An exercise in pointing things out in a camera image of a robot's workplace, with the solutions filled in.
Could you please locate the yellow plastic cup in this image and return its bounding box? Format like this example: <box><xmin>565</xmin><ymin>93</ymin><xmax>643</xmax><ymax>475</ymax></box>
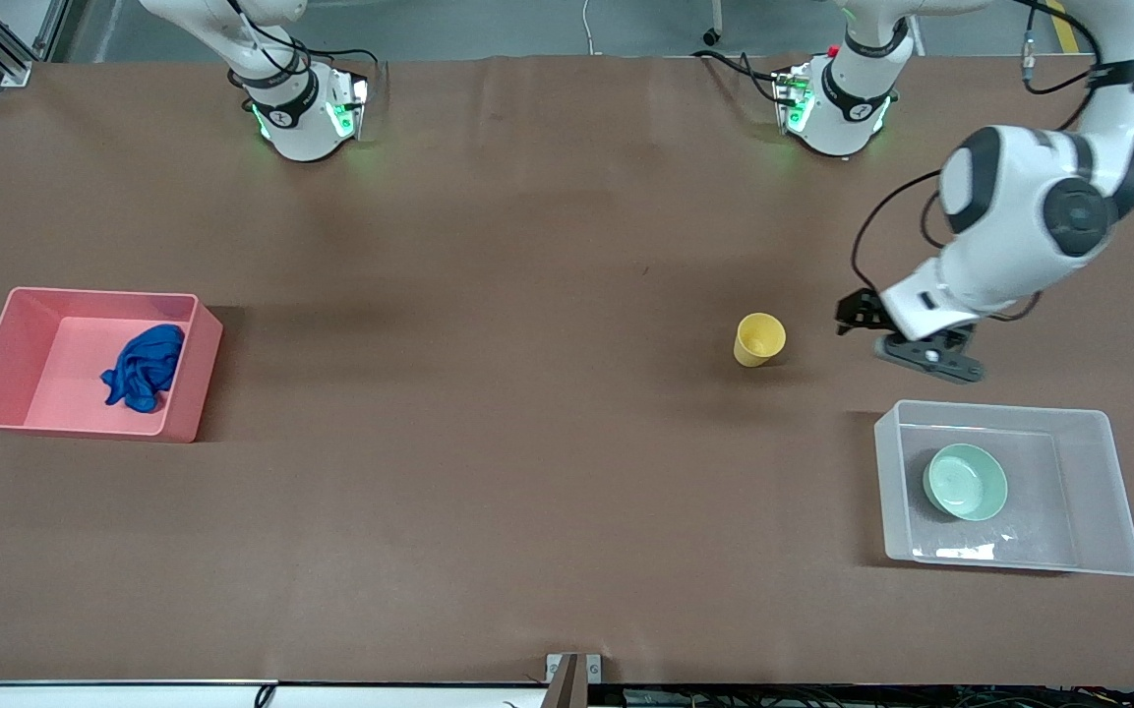
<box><xmin>733</xmin><ymin>313</ymin><xmax>787</xmax><ymax>369</ymax></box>

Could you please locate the mint green bowl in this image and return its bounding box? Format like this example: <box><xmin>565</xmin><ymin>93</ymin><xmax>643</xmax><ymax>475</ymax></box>
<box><xmin>923</xmin><ymin>443</ymin><xmax>1009</xmax><ymax>522</ymax></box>

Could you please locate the blue cloth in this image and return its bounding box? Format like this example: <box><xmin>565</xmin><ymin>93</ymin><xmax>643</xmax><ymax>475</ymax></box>
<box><xmin>100</xmin><ymin>324</ymin><xmax>187</xmax><ymax>413</ymax></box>

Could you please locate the pink plastic box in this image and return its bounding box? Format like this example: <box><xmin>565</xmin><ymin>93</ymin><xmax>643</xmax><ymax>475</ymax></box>
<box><xmin>0</xmin><ymin>286</ymin><xmax>224</xmax><ymax>443</ymax></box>

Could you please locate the clear plastic box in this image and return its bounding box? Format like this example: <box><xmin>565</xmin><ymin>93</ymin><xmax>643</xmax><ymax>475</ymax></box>
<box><xmin>873</xmin><ymin>399</ymin><xmax>1134</xmax><ymax>577</ymax></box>

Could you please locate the brown table cover sheet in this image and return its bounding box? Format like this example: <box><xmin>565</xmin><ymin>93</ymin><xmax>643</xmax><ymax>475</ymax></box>
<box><xmin>0</xmin><ymin>54</ymin><xmax>1134</xmax><ymax>686</ymax></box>

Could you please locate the aluminium frame profile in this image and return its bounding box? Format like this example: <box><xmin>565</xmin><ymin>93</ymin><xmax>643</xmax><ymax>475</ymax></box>
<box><xmin>0</xmin><ymin>0</ymin><xmax>71</xmax><ymax>88</ymax></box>

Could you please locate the black left arm base cable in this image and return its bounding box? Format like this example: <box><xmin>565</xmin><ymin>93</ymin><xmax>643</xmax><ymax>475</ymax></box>
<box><xmin>692</xmin><ymin>47</ymin><xmax>828</xmax><ymax>104</ymax></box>

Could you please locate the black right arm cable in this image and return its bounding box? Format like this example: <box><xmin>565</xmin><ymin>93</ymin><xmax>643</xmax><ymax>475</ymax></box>
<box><xmin>227</xmin><ymin>0</ymin><xmax>381</xmax><ymax>94</ymax></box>

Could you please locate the grey metal bracket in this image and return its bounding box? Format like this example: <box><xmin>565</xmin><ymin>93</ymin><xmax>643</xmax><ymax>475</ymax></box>
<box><xmin>545</xmin><ymin>653</ymin><xmax>603</xmax><ymax>708</ymax></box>

